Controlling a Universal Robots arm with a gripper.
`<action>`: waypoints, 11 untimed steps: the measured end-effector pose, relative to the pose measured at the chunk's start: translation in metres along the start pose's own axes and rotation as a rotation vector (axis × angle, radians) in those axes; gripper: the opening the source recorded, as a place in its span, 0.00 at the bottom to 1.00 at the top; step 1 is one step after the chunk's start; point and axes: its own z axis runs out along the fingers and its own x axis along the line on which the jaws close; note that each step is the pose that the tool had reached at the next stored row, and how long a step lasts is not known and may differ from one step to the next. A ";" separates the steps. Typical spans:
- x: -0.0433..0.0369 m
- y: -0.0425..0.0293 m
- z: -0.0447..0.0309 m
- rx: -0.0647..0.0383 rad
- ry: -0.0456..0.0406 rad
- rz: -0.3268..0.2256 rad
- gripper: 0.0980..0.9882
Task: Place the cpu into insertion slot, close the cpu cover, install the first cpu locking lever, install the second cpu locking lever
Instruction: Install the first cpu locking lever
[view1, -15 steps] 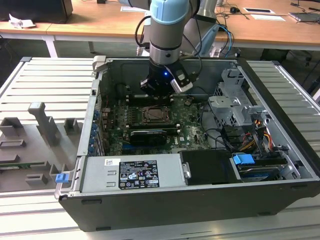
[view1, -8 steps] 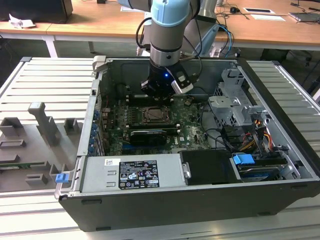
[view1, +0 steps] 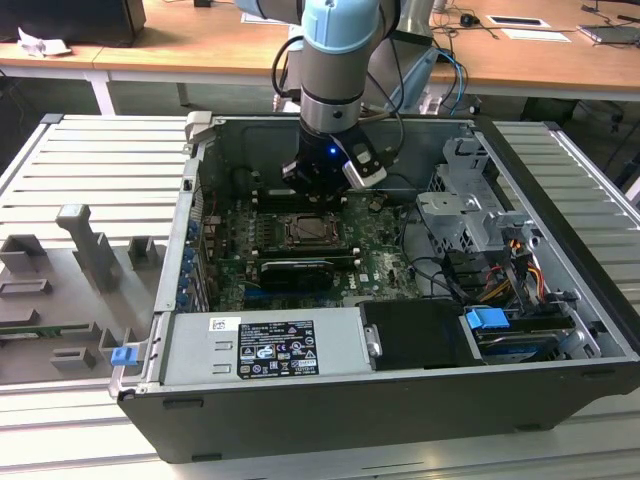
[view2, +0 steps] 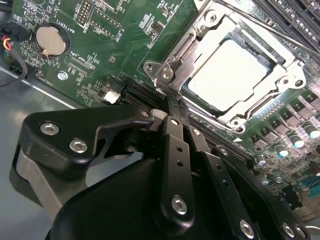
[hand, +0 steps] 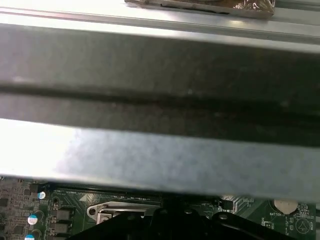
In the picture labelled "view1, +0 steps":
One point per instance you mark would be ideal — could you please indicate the green motherboard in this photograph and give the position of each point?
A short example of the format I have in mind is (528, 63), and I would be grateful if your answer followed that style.
(385, 270)

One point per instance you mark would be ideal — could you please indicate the round coin battery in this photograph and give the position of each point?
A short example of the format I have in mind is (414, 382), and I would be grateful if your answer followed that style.
(378, 204)

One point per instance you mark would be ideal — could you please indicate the white paper sheet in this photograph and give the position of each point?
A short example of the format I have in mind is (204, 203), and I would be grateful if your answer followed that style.
(537, 35)

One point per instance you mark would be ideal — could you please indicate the black computer box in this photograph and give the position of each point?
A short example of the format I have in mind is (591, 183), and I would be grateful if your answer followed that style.
(75, 20)

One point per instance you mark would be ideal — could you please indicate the black open PC case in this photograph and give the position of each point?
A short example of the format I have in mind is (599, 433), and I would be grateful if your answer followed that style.
(350, 420)

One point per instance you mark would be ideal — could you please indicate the white pendant holder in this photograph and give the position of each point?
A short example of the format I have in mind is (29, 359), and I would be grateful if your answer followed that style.
(431, 104)

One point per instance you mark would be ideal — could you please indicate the hard disk in blue carrier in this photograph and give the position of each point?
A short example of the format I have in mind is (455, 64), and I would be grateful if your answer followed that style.
(485, 318)

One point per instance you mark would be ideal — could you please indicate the CPU socket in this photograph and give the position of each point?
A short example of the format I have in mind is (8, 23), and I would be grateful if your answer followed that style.
(291, 245)

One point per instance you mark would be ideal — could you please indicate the grey power supply unit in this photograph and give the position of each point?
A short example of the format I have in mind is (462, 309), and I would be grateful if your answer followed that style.
(200, 350)

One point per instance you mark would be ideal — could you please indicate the grey plastic case latch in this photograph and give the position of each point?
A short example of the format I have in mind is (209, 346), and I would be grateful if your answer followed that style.
(200, 127)

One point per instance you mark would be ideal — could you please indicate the silver metal drive cage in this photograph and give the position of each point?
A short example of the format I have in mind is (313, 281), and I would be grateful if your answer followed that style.
(450, 210)

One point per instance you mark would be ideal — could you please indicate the black computer mouse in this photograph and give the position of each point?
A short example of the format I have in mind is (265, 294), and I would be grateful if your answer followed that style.
(469, 20)

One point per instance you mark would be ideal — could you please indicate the grey laptop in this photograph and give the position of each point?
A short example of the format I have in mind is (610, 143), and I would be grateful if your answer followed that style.
(610, 32)

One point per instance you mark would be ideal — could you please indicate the black plastic shroud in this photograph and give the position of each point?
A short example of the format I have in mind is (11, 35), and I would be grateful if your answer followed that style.
(415, 335)

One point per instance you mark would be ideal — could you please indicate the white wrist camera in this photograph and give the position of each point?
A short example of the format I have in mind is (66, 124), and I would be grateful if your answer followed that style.
(367, 167)

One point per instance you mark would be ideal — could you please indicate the grey parts rack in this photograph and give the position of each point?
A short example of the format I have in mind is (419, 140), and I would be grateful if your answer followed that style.
(75, 300)

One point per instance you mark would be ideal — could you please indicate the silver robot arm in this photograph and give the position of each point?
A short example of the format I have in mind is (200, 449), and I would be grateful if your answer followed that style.
(335, 70)

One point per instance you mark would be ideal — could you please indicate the silver CPU plate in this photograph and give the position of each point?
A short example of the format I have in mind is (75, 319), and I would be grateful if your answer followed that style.
(314, 230)

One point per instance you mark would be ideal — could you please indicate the black graphics card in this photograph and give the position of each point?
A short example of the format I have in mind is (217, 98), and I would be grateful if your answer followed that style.
(295, 277)

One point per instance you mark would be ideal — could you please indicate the pale blue teach pendant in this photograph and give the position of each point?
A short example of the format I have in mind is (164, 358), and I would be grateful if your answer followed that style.
(422, 70)

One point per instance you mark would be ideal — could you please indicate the wooden office desk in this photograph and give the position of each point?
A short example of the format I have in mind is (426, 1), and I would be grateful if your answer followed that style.
(200, 45)

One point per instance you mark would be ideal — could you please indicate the crumpled white paper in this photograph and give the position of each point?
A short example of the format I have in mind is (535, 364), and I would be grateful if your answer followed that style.
(42, 44)

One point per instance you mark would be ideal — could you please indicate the green RAM stick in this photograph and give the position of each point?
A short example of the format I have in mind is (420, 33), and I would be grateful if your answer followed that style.
(45, 330)

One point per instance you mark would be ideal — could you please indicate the blue plastic case latch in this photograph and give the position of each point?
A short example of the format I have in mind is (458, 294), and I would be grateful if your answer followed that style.
(124, 356)

